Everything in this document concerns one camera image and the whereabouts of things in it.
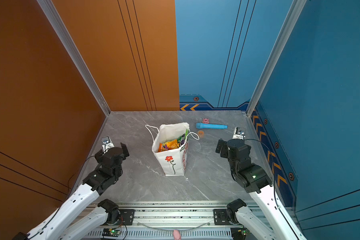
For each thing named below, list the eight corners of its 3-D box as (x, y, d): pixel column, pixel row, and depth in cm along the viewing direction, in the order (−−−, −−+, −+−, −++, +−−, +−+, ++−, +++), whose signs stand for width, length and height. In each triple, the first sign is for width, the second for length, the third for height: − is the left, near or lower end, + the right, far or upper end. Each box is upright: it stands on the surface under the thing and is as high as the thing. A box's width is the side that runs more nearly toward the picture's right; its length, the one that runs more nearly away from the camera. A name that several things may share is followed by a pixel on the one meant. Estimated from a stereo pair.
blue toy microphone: (196, 130, 112) (196, 126, 108) (196, 126, 114) (196, 122, 110) (226, 129, 112) (227, 126, 108) (225, 126, 114) (226, 122, 110)
